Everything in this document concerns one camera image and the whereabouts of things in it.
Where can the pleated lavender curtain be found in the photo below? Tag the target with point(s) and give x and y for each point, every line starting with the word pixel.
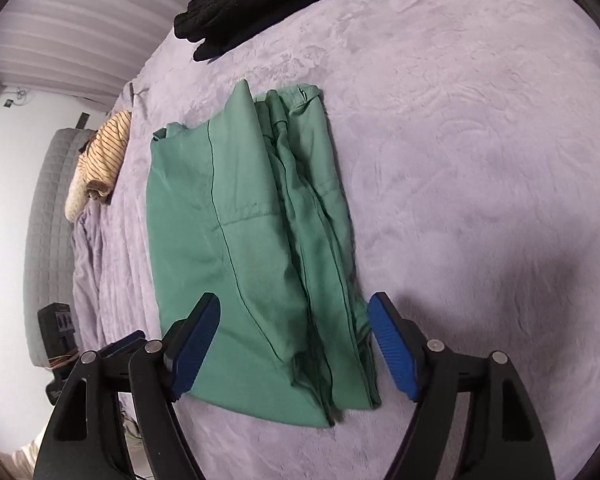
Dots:
pixel 84 48

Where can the cream knit pillow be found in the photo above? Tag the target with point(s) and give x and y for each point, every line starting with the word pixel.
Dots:
pixel 78 195

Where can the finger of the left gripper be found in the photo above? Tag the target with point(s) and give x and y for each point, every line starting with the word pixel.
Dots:
pixel 123 343

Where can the striped beige folded garment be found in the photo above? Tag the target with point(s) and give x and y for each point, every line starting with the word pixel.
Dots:
pixel 101 159

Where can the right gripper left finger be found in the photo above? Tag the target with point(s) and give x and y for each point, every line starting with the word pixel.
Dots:
pixel 85 437

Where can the green work jacket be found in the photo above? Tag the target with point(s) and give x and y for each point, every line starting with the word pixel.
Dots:
pixel 249 206

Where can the grey quilted headboard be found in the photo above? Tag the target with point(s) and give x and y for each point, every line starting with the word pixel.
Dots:
pixel 48 259

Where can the lavender plush bed blanket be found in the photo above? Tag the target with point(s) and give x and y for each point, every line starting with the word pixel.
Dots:
pixel 468 140

